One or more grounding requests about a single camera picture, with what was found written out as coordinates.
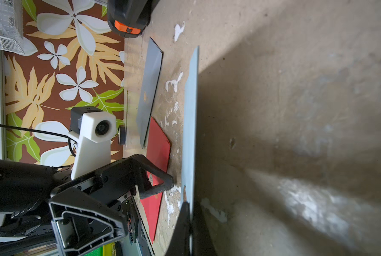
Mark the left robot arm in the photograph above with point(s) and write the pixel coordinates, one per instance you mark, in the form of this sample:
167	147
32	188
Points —
45	205

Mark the white wire basket left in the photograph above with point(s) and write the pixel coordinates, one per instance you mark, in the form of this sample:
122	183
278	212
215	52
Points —
11	26

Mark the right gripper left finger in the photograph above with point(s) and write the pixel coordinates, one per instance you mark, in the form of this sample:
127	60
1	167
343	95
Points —
179	245

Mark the black tool case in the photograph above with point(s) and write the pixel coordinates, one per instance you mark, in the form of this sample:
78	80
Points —
129	18

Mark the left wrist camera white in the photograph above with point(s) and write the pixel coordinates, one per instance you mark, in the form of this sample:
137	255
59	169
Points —
92	129

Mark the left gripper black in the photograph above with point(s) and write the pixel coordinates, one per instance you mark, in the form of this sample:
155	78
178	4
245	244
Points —
94	209

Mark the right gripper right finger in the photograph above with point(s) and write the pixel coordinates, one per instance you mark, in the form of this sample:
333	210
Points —
202	244

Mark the grey envelope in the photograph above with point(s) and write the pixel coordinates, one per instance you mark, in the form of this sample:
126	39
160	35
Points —
151	76

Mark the light blue envelope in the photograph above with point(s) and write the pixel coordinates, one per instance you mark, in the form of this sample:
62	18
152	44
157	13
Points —
189	131

